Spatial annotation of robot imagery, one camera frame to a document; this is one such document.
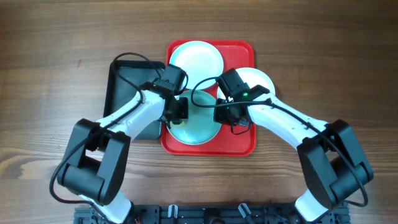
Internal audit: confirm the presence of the mint green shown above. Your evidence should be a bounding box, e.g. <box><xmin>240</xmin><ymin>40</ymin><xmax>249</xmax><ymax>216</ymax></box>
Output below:
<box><xmin>168</xmin><ymin>90</ymin><xmax>221</xmax><ymax>145</ymax></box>

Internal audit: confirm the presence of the white plate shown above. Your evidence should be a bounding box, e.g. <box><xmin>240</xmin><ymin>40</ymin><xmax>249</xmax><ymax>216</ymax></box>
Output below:
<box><xmin>236</xmin><ymin>67</ymin><xmax>276</xmax><ymax>101</ymax></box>

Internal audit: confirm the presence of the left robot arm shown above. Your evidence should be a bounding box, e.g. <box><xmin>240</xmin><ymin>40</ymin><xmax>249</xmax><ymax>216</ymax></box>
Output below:
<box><xmin>50</xmin><ymin>65</ymin><xmax>188</xmax><ymax>223</ymax></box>

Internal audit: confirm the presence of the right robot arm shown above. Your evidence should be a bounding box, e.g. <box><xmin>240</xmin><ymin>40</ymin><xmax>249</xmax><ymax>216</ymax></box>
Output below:
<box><xmin>214</xmin><ymin>68</ymin><xmax>374</xmax><ymax>222</ymax></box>

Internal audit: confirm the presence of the red plastic tray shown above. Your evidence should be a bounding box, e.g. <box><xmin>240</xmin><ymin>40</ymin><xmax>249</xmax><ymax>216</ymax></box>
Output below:
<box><xmin>160</xmin><ymin>39</ymin><xmax>256</xmax><ymax>157</ymax></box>

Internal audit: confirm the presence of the black water tray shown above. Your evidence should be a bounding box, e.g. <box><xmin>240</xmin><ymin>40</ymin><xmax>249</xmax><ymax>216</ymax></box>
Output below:
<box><xmin>103</xmin><ymin>60</ymin><xmax>165</xmax><ymax>140</ymax></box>

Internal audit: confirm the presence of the light blue far plate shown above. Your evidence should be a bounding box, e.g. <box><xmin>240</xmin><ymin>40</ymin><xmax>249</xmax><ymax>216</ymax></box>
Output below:
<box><xmin>169</xmin><ymin>40</ymin><xmax>224</xmax><ymax>90</ymax></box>

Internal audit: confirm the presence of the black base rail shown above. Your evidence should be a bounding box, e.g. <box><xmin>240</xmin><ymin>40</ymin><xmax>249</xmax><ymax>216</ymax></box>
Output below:
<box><xmin>73</xmin><ymin>203</ymin><xmax>351</xmax><ymax>224</ymax></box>

